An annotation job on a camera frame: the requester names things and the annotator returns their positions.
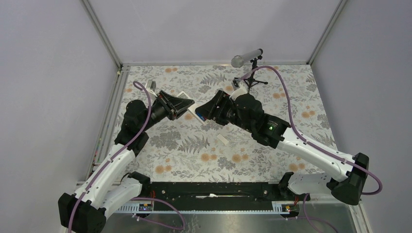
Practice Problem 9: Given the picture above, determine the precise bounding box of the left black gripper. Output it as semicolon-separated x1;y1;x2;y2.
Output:
141;90;195;132

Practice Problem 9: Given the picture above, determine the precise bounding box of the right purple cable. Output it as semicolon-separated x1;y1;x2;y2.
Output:
236;66;384;196

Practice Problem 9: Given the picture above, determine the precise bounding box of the blue battery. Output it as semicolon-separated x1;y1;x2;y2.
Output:
196;113;205;120

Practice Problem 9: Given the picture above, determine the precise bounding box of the floral table mat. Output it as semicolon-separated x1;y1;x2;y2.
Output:
113;65;336;182

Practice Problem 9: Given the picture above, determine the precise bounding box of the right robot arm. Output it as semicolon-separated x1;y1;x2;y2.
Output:
195;90;369;205

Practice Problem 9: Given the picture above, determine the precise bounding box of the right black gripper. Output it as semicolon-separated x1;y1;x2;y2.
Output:
194;90;254;133

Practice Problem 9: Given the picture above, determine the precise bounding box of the purple cable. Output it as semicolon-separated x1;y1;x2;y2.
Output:
236;66;384;196
68;81;153;233

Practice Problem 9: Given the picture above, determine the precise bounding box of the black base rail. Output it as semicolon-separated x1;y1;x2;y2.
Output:
135;182;311;212

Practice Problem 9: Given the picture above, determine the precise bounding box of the white remote control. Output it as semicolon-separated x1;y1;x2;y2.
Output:
177;91;208;125

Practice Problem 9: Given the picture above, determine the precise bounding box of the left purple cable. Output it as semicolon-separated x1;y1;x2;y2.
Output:
68;81;153;233

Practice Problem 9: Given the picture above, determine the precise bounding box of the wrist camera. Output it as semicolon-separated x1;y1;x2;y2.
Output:
230;80;248;100
145;80;156;95

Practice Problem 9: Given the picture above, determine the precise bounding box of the white battery cover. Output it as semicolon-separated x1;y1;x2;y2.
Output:
217;134;229;145

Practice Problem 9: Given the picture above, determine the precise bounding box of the black tripod mic stand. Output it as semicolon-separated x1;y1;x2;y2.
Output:
243;55;268;93

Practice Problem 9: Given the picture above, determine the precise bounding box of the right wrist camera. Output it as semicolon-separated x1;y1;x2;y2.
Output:
230;80;248;100

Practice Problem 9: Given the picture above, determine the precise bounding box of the silver microphone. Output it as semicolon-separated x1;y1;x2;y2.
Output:
231;49;263;68

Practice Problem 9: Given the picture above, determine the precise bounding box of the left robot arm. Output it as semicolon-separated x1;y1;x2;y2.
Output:
58;91;195;233

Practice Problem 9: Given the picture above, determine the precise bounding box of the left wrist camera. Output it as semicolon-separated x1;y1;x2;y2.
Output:
145;80;156;95

